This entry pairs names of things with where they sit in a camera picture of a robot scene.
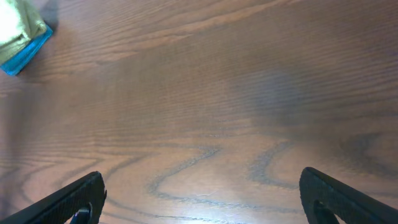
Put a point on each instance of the folded blue cloth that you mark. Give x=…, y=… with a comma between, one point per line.
x=17, y=63

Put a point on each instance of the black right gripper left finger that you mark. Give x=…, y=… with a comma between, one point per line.
x=81, y=201

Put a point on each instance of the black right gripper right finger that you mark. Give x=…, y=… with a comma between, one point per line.
x=327, y=200

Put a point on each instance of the folded green cloth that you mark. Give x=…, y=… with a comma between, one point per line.
x=20, y=23

